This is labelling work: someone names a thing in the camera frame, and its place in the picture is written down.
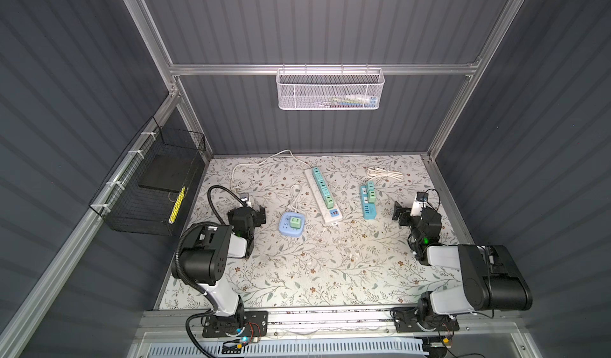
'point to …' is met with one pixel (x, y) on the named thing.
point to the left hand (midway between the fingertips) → (246, 207)
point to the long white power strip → (320, 189)
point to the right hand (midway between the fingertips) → (412, 204)
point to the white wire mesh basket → (330, 88)
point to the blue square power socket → (284, 223)
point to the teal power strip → (369, 210)
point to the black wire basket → (140, 194)
